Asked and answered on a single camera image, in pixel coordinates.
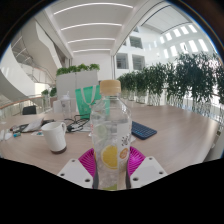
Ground white planter box with greenery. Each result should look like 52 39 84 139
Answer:
55 63 101 100

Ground ceiling light strips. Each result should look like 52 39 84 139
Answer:
53 2 134 54

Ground small potted green plants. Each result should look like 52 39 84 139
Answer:
40 87 58 108

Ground clear bottle with lemon label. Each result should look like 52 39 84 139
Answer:
89 79 133 192

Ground black chair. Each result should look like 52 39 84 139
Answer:
21 105 38 116

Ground row of potted trees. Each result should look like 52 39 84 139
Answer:
116 51 224 116

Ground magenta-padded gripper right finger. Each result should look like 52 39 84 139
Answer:
125 145 168 190

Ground clear shaker bottle white lid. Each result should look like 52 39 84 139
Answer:
59 91 73 120

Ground white ceramic mug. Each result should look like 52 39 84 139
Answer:
40 121 68 155

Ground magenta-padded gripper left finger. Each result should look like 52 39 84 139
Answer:
57 147 100 190

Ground tangled black cables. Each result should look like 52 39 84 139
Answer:
63 114 92 133

